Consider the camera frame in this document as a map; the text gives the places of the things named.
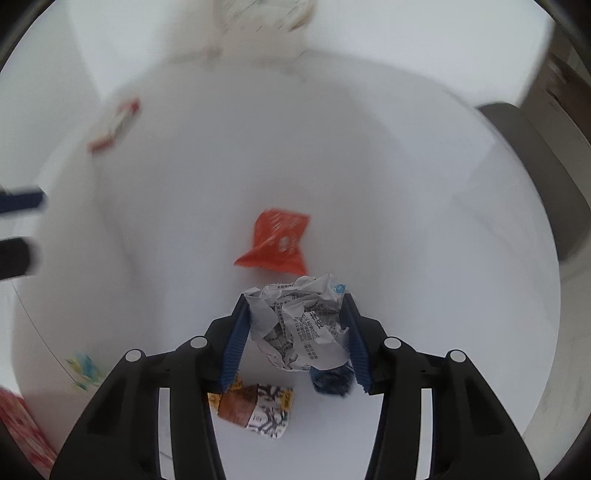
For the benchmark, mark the grey chair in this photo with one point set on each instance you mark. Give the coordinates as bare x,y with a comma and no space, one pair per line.
545,175

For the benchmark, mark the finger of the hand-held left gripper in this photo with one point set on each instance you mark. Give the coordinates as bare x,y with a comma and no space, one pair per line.
16,258
23,201

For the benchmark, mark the blue wrapper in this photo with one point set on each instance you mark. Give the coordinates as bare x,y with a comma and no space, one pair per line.
330,381

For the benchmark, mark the brown patterned wrapper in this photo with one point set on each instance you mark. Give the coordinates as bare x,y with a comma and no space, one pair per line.
258,408

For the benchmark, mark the yellow green crumpled wrapper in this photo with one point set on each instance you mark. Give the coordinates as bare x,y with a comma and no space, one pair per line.
85,369

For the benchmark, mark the red orange printed wrapper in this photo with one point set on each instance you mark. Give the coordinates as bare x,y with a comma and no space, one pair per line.
277,240

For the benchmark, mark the red patterned cushion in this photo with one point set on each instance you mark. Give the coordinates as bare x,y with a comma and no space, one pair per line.
21,424

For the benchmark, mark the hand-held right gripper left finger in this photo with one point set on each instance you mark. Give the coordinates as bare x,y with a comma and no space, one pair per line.
233,350

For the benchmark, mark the red white small box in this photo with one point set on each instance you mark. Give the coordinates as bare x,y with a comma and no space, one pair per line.
113,124

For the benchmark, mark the white printed paper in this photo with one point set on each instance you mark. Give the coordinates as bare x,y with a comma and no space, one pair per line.
300,323

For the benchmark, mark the round wall clock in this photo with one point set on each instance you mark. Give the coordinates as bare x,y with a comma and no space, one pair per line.
295,11

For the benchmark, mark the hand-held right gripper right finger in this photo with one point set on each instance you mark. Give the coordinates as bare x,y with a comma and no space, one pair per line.
360,355

